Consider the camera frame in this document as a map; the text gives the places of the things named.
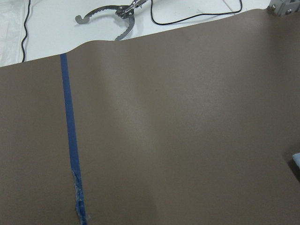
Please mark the light blue t-shirt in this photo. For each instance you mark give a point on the light blue t-shirt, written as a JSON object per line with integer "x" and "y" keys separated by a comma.
{"x": 296, "y": 158}

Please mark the aluminium frame post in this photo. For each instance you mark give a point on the aluminium frame post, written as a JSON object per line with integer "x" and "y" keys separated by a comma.
{"x": 284, "y": 7}

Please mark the metal reacher grabber tool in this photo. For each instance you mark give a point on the metal reacher grabber tool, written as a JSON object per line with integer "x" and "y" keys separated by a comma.
{"x": 121, "y": 12}

